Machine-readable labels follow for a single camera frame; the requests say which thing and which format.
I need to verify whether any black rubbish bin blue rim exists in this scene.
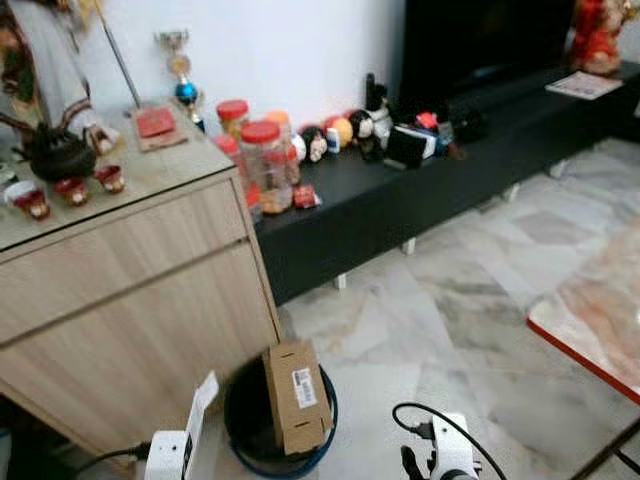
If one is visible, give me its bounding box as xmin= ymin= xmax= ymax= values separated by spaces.
xmin=222 ymin=354 xmax=340 ymax=480

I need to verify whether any brown cardboard box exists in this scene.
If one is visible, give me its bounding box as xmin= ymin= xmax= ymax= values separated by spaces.
xmin=261 ymin=339 xmax=335 ymax=457

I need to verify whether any light wooden cabinet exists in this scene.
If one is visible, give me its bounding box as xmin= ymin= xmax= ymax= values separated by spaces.
xmin=0 ymin=100 xmax=284 ymax=458

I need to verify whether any marble table red edge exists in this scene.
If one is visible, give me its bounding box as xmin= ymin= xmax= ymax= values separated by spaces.
xmin=526 ymin=224 xmax=640 ymax=480

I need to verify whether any black low tv bench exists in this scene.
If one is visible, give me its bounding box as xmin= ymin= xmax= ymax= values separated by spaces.
xmin=254 ymin=62 xmax=640 ymax=307

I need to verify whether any small red packet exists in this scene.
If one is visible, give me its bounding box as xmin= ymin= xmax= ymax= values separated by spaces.
xmin=292 ymin=184 xmax=322 ymax=210

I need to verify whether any red tea cup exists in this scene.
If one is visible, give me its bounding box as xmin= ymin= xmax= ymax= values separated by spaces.
xmin=54 ymin=176 xmax=90 ymax=208
xmin=14 ymin=184 xmax=52 ymax=222
xmin=92 ymin=164 xmax=127 ymax=195

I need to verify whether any large plastic jar red lid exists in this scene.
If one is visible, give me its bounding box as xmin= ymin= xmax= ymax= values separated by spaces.
xmin=239 ymin=119 xmax=295 ymax=216

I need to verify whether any black box device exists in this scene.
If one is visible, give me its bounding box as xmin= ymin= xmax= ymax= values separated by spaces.
xmin=384 ymin=121 xmax=439 ymax=170

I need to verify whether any black teapot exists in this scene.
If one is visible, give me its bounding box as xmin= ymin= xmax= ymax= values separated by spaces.
xmin=21 ymin=124 xmax=99 ymax=184

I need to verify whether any red flat box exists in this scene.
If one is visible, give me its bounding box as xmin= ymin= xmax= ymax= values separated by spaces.
xmin=129 ymin=102 xmax=190 ymax=154

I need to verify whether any plastic jar orange lid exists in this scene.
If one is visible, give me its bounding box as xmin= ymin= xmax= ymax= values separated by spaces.
xmin=264 ymin=109 xmax=302 ymax=187

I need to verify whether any black haired doll head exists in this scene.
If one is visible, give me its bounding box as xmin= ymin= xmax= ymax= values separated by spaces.
xmin=299 ymin=124 xmax=330 ymax=164

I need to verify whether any small plastic jar red lid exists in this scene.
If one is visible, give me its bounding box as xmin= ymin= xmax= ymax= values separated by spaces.
xmin=215 ymin=98 xmax=252 ymax=140

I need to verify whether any orange round doll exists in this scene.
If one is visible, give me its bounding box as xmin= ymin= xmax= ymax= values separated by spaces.
xmin=322 ymin=112 xmax=355 ymax=152

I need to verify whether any black white figurine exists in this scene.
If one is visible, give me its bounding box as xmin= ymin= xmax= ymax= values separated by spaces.
xmin=352 ymin=72 xmax=392 ymax=163

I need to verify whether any trophy with blue ball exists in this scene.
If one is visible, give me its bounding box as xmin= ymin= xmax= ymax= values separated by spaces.
xmin=154 ymin=29 xmax=207 ymax=134

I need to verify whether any thin metal rod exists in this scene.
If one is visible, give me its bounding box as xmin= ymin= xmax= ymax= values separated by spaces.
xmin=94 ymin=0 xmax=144 ymax=110

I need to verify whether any printed paper booklet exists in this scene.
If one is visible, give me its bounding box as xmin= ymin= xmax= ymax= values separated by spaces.
xmin=544 ymin=69 xmax=624 ymax=102

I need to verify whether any robed figurine statue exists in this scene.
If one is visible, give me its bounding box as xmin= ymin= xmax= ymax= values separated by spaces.
xmin=0 ymin=0 xmax=122 ymax=157

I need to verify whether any black television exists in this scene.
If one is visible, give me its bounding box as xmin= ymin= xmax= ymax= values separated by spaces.
xmin=399 ymin=0 xmax=582 ymax=98

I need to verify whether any red figurine statue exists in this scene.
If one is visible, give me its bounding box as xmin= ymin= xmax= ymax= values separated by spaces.
xmin=569 ymin=0 xmax=632 ymax=77

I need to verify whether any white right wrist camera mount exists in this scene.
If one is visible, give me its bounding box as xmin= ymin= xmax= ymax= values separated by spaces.
xmin=429 ymin=412 xmax=477 ymax=480

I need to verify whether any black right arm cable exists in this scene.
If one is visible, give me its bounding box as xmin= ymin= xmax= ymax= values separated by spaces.
xmin=391 ymin=401 xmax=508 ymax=480

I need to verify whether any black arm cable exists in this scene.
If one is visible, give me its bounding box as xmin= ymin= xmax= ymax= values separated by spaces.
xmin=74 ymin=443 xmax=152 ymax=477
xmin=391 ymin=401 xmax=508 ymax=480

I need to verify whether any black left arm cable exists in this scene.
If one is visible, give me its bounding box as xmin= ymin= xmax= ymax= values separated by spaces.
xmin=74 ymin=443 xmax=152 ymax=477

